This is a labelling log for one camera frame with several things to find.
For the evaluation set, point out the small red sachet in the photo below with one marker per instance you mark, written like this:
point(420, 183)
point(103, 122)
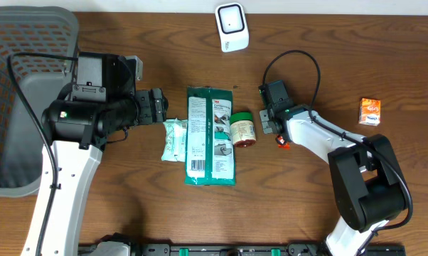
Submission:
point(282, 143)

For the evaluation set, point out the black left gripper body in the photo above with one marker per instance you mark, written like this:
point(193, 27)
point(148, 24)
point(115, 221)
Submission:
point(146, 114)

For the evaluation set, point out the grey plastic mesh basket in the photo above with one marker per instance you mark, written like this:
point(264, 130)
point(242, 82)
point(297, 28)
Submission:
point(35, 43)

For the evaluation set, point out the green lid spice jar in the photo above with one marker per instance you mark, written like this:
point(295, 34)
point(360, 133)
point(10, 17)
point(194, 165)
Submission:
point(242, 129)

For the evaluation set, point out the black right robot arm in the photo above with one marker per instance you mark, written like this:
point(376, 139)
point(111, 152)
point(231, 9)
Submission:
point(368, 184)

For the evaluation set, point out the white green packet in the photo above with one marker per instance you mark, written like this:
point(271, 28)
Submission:
point(210, 157)

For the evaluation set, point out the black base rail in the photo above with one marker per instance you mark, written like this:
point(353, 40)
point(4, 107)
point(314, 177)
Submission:
point(119, 244)

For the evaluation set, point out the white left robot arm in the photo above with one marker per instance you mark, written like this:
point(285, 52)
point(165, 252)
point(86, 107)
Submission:
point(100, 99)

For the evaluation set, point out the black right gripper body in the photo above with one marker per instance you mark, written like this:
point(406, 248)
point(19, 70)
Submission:
point(266, 116)

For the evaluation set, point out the teal packet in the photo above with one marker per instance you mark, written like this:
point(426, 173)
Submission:
point(175, 141)

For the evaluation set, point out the white barcode scanner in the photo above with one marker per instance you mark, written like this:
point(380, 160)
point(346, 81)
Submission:
point(232, 27)

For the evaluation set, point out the small orange box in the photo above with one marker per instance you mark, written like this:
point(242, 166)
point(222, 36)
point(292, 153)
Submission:
point(369, 112)

